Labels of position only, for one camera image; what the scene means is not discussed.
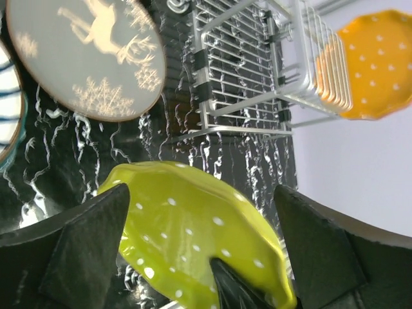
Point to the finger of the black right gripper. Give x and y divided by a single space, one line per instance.
235 291

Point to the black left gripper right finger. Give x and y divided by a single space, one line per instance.
341 262

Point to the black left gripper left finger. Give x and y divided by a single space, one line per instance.
65 261

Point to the green dotted plate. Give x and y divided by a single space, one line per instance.
179 217

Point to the white blue striped plate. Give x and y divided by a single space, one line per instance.
9 74

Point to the orange dotted plate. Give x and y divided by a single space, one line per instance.
363 72

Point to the metal dish rack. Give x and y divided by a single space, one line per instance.
252 61

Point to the black marble pattern mat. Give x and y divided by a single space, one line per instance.
64 156

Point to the grey deer plate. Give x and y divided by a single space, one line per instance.
101 59

